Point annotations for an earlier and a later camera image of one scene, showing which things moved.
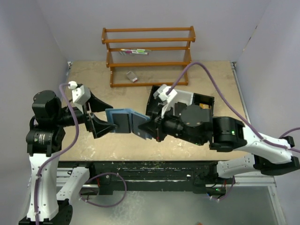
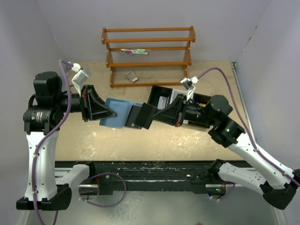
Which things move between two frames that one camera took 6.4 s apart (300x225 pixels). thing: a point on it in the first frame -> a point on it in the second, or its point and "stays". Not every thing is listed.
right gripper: (154, 127) -> (169, 115)
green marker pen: (140, 50) stays
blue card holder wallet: (128, 121) -> (122, 108)
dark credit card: (137, 120) -> (131, 119)
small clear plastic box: (131, 76) stays
